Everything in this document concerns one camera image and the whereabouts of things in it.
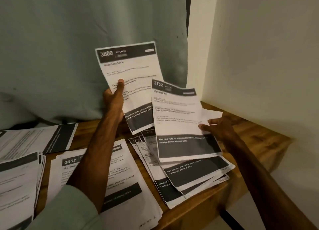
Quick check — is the wash baby bottle paper stack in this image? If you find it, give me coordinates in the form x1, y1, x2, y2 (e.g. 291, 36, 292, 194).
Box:
95, 41, 164, 135

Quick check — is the person's left forearm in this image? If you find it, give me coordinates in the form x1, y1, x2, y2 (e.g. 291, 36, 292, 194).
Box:
27, 113, 123, 230

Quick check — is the Wipe Wall Tiles paper stack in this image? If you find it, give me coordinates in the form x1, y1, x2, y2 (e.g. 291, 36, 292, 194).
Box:
151, 79, 222, 162

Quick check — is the person's right hand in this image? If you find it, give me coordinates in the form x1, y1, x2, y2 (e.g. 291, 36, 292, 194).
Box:
198, 118, 240, 148

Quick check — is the person's right forearm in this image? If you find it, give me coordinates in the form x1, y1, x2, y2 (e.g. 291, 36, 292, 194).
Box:
227, 138, 317, 230

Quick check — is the black bar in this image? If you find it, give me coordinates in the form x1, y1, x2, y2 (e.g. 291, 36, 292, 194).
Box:
219, 209, 245, 230

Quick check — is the pale green curtain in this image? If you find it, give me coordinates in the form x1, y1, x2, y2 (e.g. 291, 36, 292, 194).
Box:
0, 0, 192, 131

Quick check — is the person's left hand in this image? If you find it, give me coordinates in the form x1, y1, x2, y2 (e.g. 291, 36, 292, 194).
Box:
103, 79, 125, 121

